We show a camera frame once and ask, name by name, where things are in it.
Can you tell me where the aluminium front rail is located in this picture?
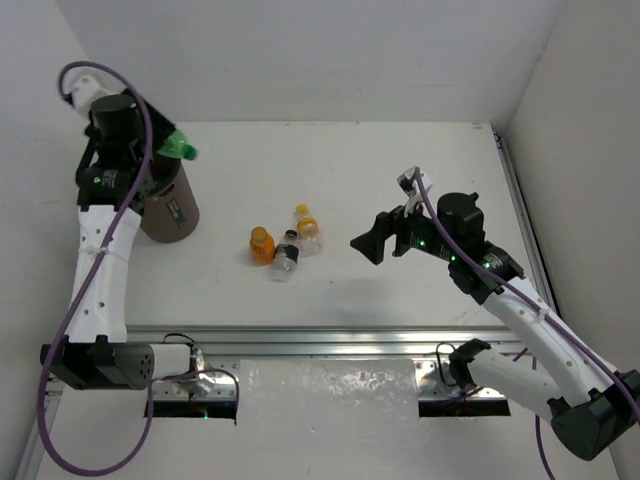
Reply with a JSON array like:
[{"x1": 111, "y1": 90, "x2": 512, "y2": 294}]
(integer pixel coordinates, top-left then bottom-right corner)
[{"x1": 129, "y1": 326, "x2": 527, "y2": 402}]

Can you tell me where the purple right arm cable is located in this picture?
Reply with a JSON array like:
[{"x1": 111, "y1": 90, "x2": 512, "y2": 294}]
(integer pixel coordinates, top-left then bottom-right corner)
[{"x1": 412, "y1": 168, "x2": 640, "y2": 480}]

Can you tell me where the small orange juice bottle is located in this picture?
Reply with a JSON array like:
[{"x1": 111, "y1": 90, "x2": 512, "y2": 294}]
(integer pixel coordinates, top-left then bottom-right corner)
[{"x1": 249, "y1": 226, "x2": 275, "y2": 265}]

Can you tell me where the aluminium rail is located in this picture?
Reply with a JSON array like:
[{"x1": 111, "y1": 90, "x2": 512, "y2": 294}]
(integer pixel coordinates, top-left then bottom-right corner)
[
  {"x1": 493, "y1": 130, "x2": 557, "y2": 308},
  {"x1": 129, "y1": 326, "x2": 527, "y2": 402},
  {"x1": 14, "y1": 395, "x2": 59, "y2": 480}
]

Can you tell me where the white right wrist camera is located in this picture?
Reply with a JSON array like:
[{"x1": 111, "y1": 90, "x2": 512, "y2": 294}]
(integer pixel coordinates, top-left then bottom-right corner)
[{"x1": 397, "y1": 166, "x2": 433, "y2": 218}]

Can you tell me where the clear bottle yellow cap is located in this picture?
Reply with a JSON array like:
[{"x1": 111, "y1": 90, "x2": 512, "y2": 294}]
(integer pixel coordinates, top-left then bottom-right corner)
[{"x1": 295, "y1": 204, "x2": 324, "y2": 257}]

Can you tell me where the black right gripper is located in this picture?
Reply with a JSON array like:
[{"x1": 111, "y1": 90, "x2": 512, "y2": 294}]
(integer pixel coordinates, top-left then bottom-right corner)
[{"x1": 350, "y1": 190, "x2": 457, "y2": 263}]

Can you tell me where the brown plastic waste bin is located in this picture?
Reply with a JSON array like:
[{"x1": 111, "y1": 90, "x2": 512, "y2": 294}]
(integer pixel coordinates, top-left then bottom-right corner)
[{"x1": 141, "y1": 153, "x2": 200, "y2": 244}]

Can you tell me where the aluminium left side rail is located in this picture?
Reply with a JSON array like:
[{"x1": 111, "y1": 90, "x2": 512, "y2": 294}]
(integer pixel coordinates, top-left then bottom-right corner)
[{"x1": 14, "y1": 395, "x2": 59, "y2": 480}]

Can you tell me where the aluminium right side rail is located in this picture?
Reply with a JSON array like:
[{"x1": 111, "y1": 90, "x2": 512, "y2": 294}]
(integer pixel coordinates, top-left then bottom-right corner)
[{"x1": 493, "y1": 130, "x2": 557, "y2": 308}]

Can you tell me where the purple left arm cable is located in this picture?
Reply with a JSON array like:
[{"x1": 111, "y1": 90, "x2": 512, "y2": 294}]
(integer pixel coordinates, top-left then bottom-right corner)
[{"x1": 36, "y1": 60, "x2": 242, "y2": 476}]

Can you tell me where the crushed green bottle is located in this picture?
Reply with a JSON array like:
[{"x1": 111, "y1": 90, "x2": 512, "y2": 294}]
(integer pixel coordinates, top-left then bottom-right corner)
[{"x1": 155, "y1": 129, "x2": 199, "y2": 161}]

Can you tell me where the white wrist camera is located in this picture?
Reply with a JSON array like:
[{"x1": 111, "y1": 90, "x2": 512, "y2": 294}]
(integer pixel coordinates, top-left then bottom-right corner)
[
  {"x1": 397, "y1": 166, "x2": 433, "y2": 218},
  {"x1": 62, "y1": 73, "x2": 112, "y2": 117}
]

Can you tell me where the clear bottle black label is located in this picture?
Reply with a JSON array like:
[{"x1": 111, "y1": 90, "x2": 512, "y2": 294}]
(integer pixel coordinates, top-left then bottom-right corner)
[{"x1": 271, "y1": 229, "x2": 300, "y2": 282}]

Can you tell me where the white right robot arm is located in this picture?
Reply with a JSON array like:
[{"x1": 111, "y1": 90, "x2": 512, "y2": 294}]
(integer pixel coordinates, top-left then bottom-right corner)
[{"x1": 350, "y1": 193, "x2": 639, "y2": 461}]

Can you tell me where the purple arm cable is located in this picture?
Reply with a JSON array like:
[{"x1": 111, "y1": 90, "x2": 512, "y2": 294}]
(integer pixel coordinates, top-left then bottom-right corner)
[
  {"x1": 36, "y1": 60, "x2": 242, "y2": 476},
  {"x1": 412, "y1": 168, "x2": 640, "y2": 480}
]

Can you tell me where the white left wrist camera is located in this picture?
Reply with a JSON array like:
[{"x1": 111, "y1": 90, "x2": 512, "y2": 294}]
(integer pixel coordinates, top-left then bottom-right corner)
[{"x1": 62, "y1": 73, "x2": 112, "y2": 117}]

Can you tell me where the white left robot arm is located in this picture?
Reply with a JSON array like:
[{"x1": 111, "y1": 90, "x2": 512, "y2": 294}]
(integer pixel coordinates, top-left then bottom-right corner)
[{"x1": 41, "y1": 91, "x2": 200, "y2": 390}]

